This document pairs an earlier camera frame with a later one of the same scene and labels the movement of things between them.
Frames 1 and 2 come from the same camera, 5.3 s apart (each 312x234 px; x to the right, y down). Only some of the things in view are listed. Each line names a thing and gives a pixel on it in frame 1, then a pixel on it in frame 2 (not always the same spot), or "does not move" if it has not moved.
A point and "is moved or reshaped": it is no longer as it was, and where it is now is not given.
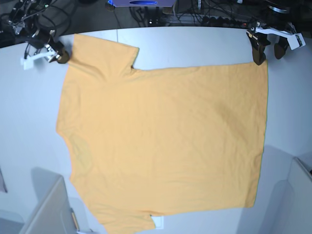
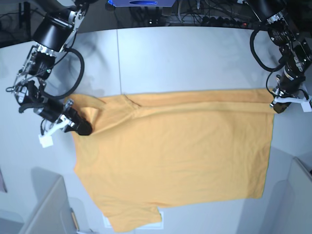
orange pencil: x=75 y=221 does not move
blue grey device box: x=144 y=3 does not move
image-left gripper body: x=45 y=36 to x=53 y=108
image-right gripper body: x=283 y=27 to x=293 y=89
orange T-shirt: x=139 y=142 is moved or reshaped
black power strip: x=222 y=21 does not move
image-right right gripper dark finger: x=258 y=43 to x=280 y=107
